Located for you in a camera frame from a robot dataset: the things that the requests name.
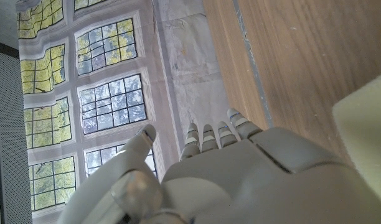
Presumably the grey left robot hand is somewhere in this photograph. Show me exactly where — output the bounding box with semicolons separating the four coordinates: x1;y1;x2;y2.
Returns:
57;108;381;224

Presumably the grey tape outline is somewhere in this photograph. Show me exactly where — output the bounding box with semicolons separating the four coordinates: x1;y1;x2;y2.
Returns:
232;0;274;128

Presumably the pale yellow block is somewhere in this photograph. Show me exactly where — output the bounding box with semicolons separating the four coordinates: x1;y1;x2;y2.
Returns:
332;70;381;209

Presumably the printed window backdrop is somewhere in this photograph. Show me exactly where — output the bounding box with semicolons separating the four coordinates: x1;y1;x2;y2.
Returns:
16;0;238;224

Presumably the black perforated panel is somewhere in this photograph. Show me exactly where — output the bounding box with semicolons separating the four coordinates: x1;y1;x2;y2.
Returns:
0;39;33;224

